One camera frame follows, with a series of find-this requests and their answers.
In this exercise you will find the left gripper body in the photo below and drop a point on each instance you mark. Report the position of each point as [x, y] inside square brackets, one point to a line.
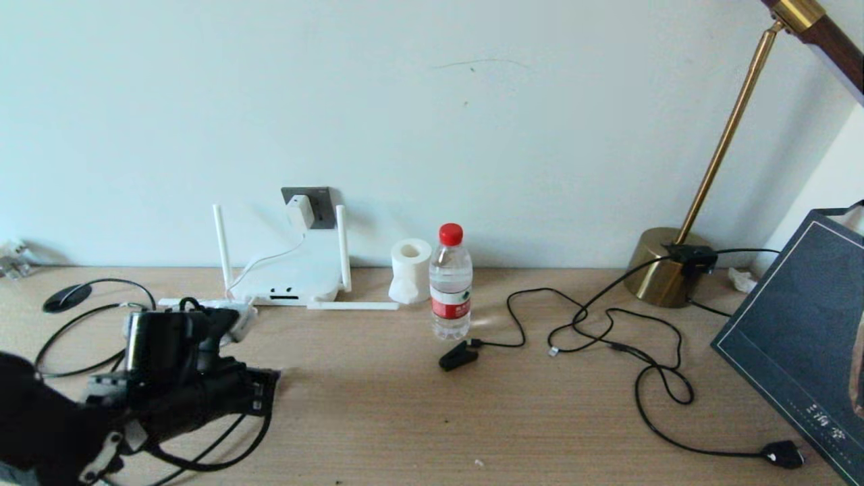
[202, 398]

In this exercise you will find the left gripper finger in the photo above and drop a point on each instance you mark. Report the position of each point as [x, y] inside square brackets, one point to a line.
[264, 376]
[262, 400]

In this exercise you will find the white router with antennas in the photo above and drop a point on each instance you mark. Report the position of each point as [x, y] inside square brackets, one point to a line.
[290, 280]

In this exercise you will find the black round desk grommet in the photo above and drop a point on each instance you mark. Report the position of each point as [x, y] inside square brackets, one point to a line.
[66, 298]

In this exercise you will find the white toilet paper roll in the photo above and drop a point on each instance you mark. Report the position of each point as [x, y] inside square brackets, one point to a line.
[410, 277]

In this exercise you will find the water bottle with red cap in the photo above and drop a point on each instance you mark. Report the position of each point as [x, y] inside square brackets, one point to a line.
[451, 283]

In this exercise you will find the clear plastic object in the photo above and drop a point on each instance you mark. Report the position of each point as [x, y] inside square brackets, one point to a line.
[13, 262]

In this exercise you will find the brass desk lamp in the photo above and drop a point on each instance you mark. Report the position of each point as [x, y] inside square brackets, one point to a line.
[651, 277]

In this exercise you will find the black inline adapter box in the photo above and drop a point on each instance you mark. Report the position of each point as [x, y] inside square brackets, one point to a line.
[692, 258]

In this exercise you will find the crumpled white tissue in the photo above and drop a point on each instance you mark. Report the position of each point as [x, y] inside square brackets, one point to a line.
[742, 280]

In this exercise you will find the dark teal gift bag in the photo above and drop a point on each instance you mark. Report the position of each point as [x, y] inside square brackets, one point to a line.
[796, 324]

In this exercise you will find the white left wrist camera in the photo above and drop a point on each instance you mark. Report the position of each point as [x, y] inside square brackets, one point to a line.
[236, 324]

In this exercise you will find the grey wall socket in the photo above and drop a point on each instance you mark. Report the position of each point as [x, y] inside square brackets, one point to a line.
[325, 202]

